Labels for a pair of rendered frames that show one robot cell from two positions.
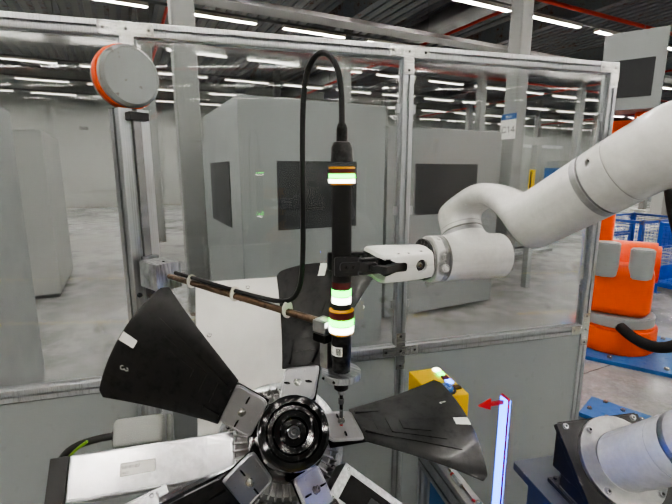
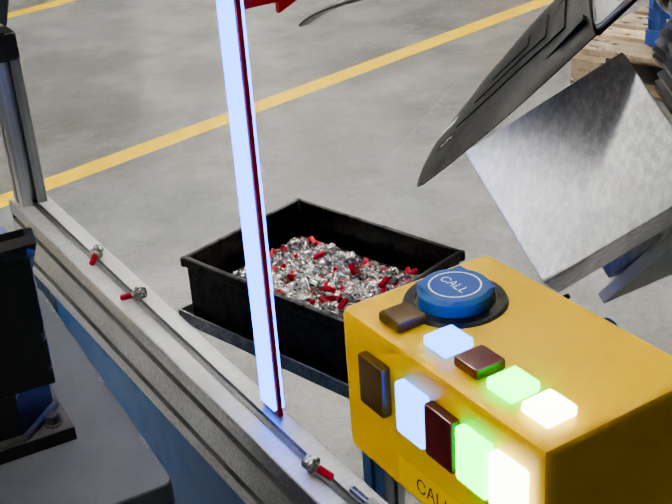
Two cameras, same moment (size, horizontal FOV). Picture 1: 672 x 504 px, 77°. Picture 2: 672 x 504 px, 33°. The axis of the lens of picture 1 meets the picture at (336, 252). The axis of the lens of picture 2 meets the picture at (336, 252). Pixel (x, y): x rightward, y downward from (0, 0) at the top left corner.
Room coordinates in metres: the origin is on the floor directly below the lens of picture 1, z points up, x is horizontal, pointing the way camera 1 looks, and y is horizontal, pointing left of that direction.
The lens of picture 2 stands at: (1.52, -0.49, 1.37)
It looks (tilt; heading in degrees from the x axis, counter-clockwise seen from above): 27 degrees down; 164
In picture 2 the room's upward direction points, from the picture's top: 4 degrees counter-clockwise
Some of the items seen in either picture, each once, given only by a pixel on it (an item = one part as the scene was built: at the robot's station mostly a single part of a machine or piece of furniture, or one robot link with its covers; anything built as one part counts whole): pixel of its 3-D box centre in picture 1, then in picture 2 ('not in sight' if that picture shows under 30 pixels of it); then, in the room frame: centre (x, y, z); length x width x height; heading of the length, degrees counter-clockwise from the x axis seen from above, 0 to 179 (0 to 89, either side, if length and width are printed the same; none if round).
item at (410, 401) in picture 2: not in sight; (412, 413); (1.08, -0.33, 1.04); 0.02 x 0.01 x 0.03; 15
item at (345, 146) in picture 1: (341, 264); not in sight; (0.70, -0.01, 1.49); 0.04 x 0.04 x 0.46
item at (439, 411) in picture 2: not in sight; (442, 437); (1.10, -0.33, 1.04); 0.02 x 0.01 x 0.03; 15
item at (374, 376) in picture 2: not in sight; (374, 384); (1.05, -0.34, 1.04); 0.02 x 0.01 x 0.03; 15
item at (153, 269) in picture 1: (159, 273); not in sight; (1.10, 0.47, 1.37); 0.10 x 0.07 x 0.09; 50
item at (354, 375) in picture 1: (336, 349); not in sight; (0.70, 0.00, 1.33); 0.09 x 0.07 x 0.10; 50
